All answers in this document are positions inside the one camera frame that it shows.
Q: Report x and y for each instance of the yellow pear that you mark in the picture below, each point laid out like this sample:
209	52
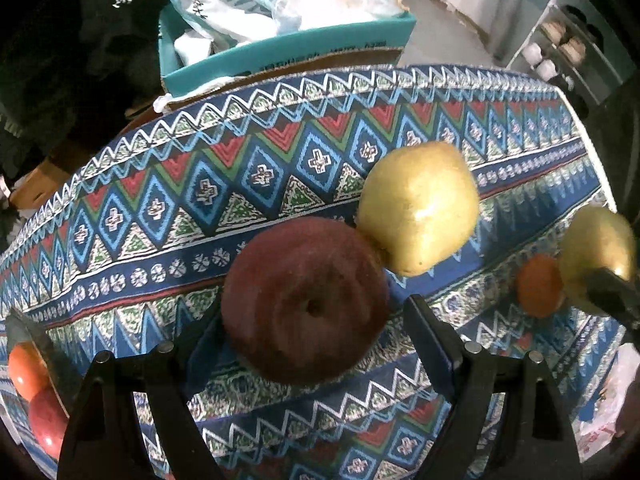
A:
595	240
417	207

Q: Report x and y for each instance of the white plastic bag red print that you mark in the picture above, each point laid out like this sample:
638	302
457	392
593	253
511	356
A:
600	410

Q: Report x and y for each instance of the large orange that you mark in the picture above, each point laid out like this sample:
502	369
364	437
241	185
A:
25	372

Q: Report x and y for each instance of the white door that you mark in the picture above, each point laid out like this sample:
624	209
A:
510	0

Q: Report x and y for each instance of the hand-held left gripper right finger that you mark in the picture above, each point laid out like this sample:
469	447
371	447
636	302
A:
430	350

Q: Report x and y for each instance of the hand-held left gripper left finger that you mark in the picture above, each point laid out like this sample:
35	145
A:
202	355

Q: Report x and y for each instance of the wooden drawer box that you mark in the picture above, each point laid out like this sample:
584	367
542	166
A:
35	182

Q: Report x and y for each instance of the black hanging jacket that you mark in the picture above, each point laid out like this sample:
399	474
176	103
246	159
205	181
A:
75	60

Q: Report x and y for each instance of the blue patterned tablecloth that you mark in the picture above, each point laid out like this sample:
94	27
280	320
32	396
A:
200	195

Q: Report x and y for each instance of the bright red apple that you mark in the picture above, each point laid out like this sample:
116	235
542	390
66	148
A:
45	425

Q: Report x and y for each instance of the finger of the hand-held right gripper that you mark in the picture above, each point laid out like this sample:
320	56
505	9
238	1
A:
620	295

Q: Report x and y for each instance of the small tangerine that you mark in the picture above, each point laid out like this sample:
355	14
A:
540	285

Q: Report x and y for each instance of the dark red apple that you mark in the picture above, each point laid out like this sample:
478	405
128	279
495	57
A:
300	280

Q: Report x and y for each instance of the clear glass bowl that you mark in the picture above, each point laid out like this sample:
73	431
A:
47	360

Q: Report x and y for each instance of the grey shoe rack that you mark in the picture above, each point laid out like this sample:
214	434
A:
590	70

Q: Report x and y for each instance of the teal cardboard box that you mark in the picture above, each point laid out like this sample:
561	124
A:
280	55

